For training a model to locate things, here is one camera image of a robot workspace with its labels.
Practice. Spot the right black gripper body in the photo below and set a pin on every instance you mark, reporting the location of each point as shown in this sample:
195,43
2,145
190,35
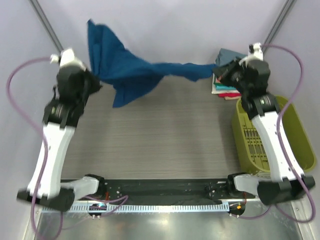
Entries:
236,79

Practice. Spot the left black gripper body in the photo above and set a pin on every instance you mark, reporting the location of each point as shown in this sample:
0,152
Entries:
85,92

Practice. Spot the blue t shirt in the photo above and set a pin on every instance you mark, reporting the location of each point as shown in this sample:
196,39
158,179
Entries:
131,76

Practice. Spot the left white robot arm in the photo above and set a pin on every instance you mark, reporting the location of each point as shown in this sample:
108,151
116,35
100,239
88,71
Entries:
61,116

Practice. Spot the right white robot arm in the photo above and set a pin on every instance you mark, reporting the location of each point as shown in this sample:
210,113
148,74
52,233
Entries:
287,181

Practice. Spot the grey-blue folded t shirt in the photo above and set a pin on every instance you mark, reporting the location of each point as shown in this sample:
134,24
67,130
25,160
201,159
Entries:
225,56

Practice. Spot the teal folded t shirt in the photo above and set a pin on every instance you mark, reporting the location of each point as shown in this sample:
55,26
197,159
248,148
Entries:
224,88

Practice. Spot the red folded t shirt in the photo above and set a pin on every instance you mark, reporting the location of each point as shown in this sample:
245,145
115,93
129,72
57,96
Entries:
229,96

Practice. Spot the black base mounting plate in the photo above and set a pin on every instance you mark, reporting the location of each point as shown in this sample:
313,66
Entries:
171,192

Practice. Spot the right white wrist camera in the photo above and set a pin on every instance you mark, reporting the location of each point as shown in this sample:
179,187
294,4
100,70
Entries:
254,53

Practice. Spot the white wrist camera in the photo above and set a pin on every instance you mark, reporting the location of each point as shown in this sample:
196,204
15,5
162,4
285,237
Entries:
254,53
67,58

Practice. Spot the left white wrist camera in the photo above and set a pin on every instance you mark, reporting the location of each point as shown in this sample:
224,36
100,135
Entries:
67,58

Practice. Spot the right aluminium frame post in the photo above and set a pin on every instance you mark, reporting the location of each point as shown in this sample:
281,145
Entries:
279,21

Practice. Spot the aluminium frame post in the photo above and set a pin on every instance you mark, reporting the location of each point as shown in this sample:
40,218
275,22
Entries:
46,24
279,21

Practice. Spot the left aluminium frame post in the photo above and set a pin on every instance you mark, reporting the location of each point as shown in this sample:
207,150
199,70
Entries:
46,24

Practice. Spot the perforated metal cable rail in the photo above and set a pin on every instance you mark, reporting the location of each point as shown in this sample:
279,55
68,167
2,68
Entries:
95,207

